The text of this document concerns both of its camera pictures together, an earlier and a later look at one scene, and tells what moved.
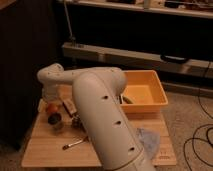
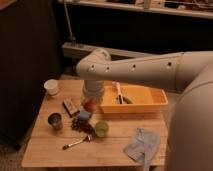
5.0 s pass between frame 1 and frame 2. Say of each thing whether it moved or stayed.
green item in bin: stayed
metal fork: stayed
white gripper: moved
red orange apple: moved
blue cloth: stayed
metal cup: stayed
